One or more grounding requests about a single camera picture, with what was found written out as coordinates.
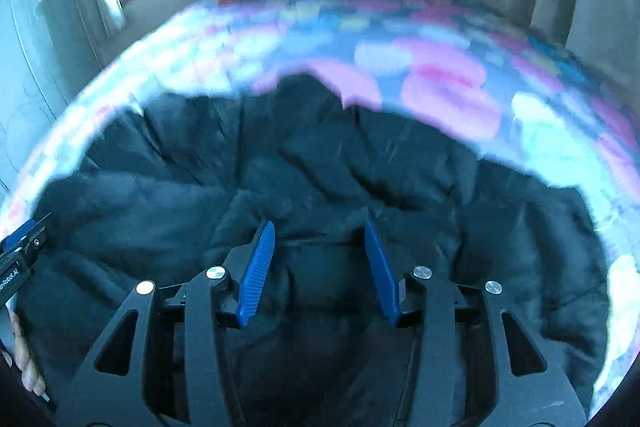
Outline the black puffer jacket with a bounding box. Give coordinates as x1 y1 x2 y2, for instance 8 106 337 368
15 76 610 426

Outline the person's left hand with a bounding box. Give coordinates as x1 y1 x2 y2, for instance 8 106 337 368
1 308 47 398

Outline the frosted glass wardrobe door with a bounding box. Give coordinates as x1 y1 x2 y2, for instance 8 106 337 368
1 0 100 194

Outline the colourful dotted bedspread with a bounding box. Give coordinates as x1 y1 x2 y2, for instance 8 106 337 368
1 0 639 410

